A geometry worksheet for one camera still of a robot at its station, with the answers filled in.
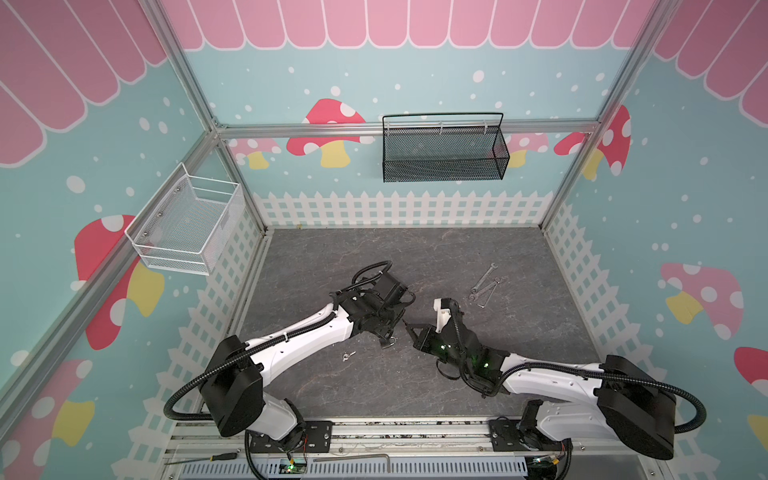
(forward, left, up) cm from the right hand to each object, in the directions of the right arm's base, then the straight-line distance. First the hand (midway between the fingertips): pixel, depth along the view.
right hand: (403, 328), depth 79 cm
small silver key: (-3, +16, -13) cm, 21 cm away
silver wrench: (+21, -26, -14) cm, 36 cm away
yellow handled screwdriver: (-28, +45, -13) cm, 55 cm away
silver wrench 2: (+18, -24, -14) cm, 33 cm away
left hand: (+4, 0, -1) cm, 4 cm away
